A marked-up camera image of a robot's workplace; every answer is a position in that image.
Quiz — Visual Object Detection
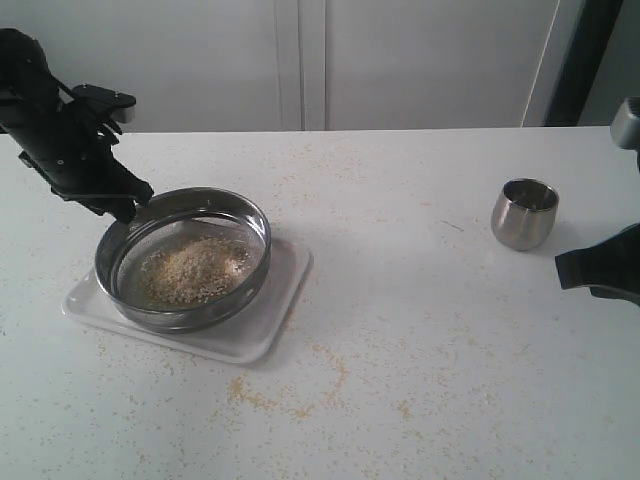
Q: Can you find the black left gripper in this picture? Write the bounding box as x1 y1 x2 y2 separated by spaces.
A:
9 97 153 223

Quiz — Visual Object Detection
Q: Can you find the round steel mesh sieve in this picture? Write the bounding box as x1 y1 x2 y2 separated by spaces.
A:
94 187 272 334

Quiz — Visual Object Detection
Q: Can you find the stainless steel cup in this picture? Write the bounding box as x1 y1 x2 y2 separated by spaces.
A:
491 178 559 251

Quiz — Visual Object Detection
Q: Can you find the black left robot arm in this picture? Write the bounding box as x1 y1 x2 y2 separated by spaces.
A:
1 28 153 224

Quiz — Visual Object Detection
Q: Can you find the pile of beige sand grains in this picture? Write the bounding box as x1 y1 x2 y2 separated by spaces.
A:
140 237 251 308

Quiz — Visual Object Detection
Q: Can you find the white cabinet with doors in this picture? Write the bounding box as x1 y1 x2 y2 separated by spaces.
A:
1 0 582 132

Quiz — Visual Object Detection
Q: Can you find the white rectangular plastic tray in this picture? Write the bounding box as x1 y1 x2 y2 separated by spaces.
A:
61 238 313 365

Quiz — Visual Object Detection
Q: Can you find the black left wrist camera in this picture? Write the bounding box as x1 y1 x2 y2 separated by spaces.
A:
71 84 137 124

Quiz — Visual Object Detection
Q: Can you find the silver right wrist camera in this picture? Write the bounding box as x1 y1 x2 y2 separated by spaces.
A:
610 96 640 151

